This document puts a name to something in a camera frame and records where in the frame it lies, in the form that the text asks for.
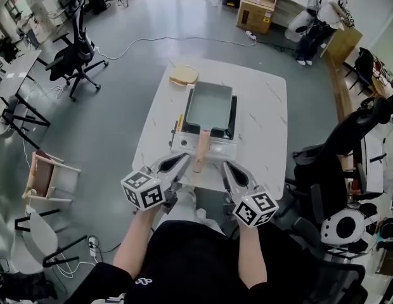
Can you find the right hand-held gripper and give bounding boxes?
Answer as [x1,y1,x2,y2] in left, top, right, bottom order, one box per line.
[221,160,279,228]

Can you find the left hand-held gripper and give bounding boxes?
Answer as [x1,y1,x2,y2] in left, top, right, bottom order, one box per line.
[120,152,191,215]

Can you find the portable gas stove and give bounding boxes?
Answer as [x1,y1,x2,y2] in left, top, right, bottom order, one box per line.
[169,85,238,158]

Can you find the rectangular pan with wooden handle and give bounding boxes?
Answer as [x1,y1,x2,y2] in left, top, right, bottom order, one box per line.
[185,80,233,174]

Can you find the person's left forearm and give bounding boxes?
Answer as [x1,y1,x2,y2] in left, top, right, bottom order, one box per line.
[113,208,162,278]

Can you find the person's right forearm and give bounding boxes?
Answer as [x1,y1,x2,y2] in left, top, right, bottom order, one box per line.
[238,223,267,289]

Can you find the person's light trousers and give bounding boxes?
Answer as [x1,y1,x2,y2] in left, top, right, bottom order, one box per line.
[158,185,231,239]

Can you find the white marble table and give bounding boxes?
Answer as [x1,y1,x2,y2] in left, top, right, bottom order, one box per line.
[132,58,288,201]

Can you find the black high-back office chair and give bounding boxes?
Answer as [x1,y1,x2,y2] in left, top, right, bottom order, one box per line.
[323,96,392,160]
[293,144,349,223]

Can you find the person's black shirt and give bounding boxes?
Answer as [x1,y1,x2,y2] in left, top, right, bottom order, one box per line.
[65,219,311,304]

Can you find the white black round shell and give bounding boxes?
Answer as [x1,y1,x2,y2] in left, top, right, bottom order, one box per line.
[319,208,377,246]
[284,9,321,42]

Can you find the small wooden chair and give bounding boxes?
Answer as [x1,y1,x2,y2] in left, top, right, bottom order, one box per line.
[22,149,82,204]

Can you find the white side desk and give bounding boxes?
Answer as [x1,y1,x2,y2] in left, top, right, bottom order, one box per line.
[361,131,389,194]

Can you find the grey chair black legs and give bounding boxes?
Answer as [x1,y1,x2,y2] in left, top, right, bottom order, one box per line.
[0,95,20,139]
[11,205,89,275]

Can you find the wooden cabinet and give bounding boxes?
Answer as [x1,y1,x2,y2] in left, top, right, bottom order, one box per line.
[319,26,364,66]

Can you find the white desk black legs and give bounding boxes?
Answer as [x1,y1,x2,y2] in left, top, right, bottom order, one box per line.
[0,49,51,150]

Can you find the black backpack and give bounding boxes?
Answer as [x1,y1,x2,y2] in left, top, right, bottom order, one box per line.
[0,270,58,304]

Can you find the long white floor cable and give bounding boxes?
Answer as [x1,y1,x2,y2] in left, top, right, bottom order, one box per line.
[94,36,257,61]

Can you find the white looped cable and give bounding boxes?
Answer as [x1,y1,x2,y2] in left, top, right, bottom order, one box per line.
[22,137,98,280]

